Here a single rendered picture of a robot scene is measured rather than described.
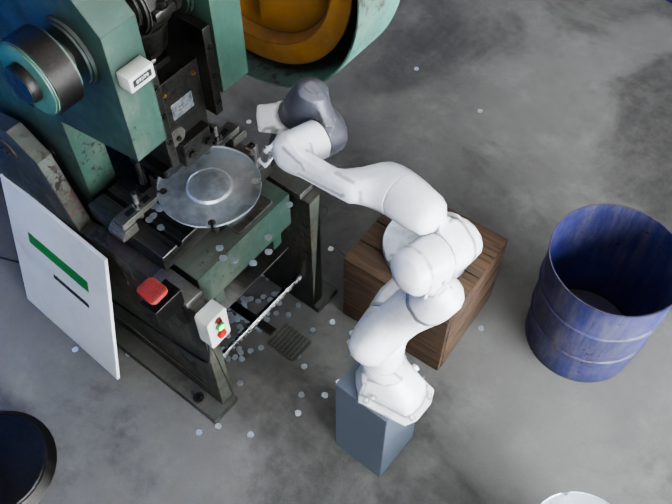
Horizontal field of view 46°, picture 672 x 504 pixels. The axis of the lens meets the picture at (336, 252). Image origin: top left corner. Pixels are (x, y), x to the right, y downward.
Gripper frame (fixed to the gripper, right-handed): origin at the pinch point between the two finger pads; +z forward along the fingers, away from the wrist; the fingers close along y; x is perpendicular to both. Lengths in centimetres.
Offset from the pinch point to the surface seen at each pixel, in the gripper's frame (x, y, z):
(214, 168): 9.6, -4.5, 17.0
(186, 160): 14.4, -14.4, 4.4
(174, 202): 10.5, -19.8, 17.9
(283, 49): 16.6, 23.2, -8.2
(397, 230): -44, 34, 37
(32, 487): -14, -93, 89
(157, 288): -3.0, -42.1, 13.6
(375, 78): 0, 123, 101
